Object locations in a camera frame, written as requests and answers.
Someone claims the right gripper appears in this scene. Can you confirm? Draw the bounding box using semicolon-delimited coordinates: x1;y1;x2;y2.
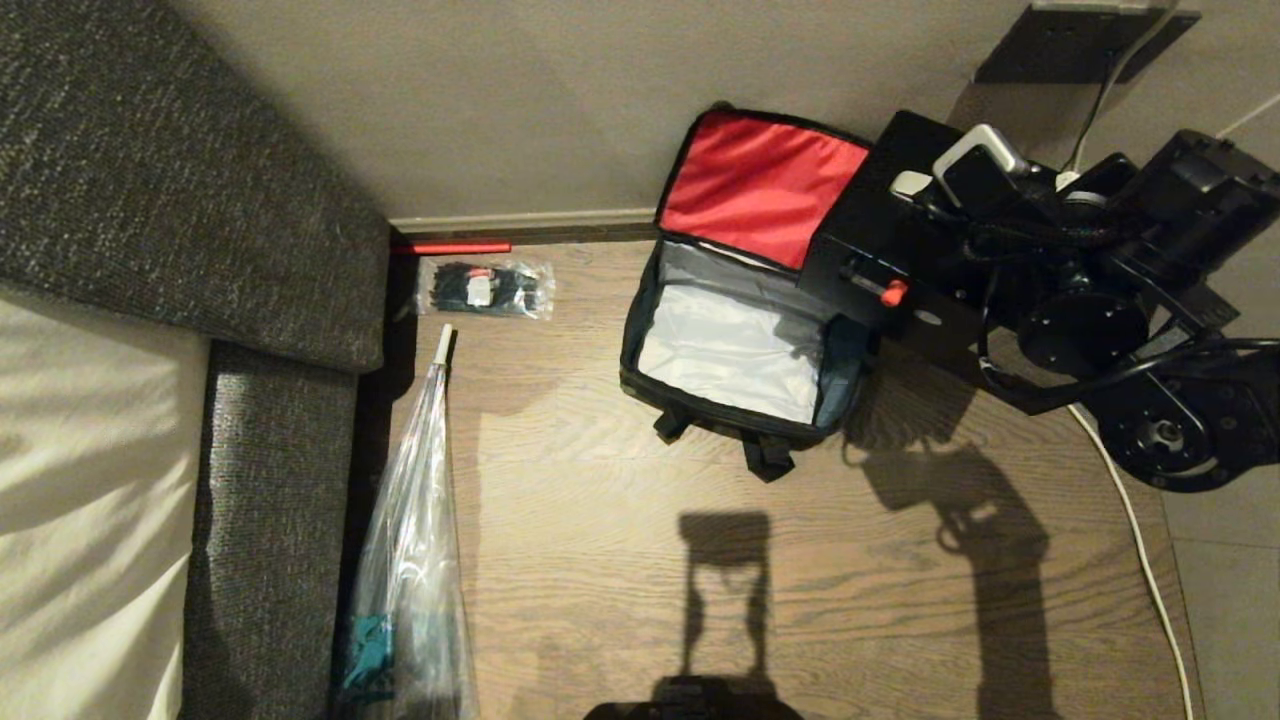
889;169;1077;287

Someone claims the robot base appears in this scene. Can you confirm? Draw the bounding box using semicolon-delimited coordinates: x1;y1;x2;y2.
584;675;803;720

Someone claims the red lined bag lid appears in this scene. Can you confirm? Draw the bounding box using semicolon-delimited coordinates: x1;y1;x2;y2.
655;103;873;273

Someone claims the open black red cooler bag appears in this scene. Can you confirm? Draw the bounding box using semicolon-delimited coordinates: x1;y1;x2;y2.
618;238;879;483

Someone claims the red stick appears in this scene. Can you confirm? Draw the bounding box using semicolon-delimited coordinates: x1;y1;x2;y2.
392;240;513;256

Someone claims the transparent umbrella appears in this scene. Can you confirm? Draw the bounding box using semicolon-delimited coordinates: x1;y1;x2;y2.
335;323;481;720

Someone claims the grey fabric cushion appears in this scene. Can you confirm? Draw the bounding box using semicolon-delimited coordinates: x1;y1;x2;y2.
0;0;393;375

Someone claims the white mattress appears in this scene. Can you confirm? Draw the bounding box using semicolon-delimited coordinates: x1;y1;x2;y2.
0;283;213;720

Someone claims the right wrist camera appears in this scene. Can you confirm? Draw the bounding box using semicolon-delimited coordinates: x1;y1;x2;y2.
932;124;1033;218

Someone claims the white cable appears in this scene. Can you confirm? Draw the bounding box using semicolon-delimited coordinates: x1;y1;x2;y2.
1066;403;1196;720
1060;0;1183;191

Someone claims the black cable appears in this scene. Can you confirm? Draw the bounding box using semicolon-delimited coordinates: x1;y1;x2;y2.
975;270;1280;416

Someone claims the bag of black cable ties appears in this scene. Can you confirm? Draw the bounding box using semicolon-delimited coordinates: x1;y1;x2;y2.
416;257;557;321

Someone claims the grey fabric bed frame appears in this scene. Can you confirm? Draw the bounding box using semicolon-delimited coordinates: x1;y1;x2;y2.
183;340;361;720

